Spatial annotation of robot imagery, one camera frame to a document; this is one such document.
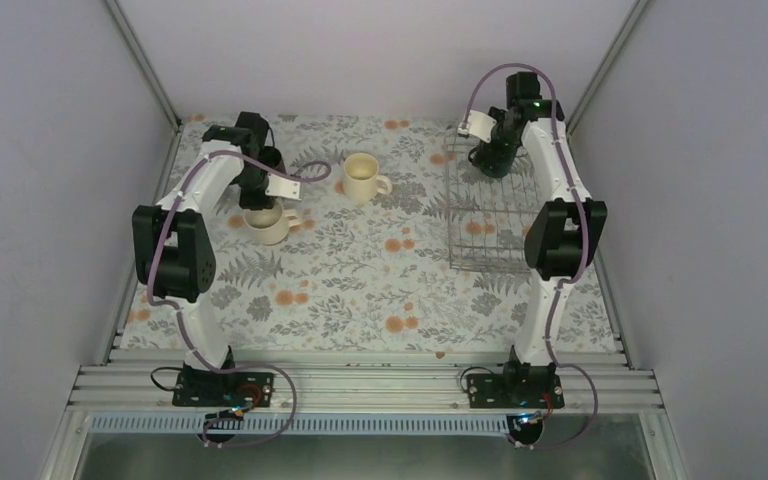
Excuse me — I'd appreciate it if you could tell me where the beige white mug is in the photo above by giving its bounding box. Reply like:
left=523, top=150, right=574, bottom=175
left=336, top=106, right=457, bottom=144
left=243, top=201, right=301, bottom=245

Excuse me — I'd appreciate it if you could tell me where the metal wire dish rack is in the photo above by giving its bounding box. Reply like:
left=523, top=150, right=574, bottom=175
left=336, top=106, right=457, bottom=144
left=443, top=127, right=542, bottom=273

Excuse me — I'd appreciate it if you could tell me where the cream ribbed mug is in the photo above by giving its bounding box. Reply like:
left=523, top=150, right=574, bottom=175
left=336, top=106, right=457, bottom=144
left=342, top=153, right=393, bottom=203

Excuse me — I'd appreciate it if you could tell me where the black mug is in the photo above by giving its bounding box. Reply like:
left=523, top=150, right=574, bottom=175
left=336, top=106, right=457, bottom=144
left=258, top=146, right=286, bottom=174

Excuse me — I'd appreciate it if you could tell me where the dark green mug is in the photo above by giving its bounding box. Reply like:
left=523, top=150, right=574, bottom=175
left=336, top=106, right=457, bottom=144
left=468, top=146, right=511, bottom=179

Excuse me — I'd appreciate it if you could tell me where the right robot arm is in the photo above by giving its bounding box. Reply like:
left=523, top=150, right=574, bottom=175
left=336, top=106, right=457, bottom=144
left=463, top=63, right=608, bottom=407

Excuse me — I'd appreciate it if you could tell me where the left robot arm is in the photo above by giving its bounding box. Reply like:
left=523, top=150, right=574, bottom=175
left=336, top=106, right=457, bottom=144
left=132, top=112, right=282, bottom=405

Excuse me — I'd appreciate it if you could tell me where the floral table mat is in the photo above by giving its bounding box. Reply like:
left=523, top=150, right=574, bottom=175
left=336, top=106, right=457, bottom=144
left=122, top=114, right=617, bottom=354

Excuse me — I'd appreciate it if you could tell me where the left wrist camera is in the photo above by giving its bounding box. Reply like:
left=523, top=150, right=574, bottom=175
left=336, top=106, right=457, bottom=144
left=265, top=174, right=302, bottom=200

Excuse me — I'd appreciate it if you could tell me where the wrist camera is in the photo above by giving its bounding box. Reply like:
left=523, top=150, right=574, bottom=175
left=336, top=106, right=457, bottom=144
left=265, top=174, right=302, bottom=200
left=457, top=110, right=497, bottom=143

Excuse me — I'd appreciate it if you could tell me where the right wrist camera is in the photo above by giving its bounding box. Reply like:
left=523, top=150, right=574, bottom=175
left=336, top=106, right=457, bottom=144
left=457, top=110, right=497, bottom=143

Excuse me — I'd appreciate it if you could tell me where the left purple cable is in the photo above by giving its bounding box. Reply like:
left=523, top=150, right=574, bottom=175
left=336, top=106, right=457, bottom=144
left=145, top=149, right=332, bottom=450

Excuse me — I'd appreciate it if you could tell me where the purple cable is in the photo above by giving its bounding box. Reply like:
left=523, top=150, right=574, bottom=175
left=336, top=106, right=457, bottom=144
left=463, top=62, right=600, bottom=453
left=145, top=149, right=332, bottom=450

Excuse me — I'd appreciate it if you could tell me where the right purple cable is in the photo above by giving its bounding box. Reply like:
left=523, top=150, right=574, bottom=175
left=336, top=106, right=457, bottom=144
left=463, top=62, right=600, bottom=453

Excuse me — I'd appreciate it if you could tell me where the aluminium front rail frame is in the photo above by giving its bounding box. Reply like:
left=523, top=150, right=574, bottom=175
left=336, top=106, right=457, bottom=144
left=42, top=348, right=686, bottom=479

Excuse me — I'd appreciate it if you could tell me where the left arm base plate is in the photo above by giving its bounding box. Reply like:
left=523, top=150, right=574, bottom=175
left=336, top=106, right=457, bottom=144
left=172, top=369, right=275, bottom=409

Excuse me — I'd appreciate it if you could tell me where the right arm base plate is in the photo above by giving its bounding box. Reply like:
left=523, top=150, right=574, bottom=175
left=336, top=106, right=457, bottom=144
left=467, top=374, right=566, bottom=409

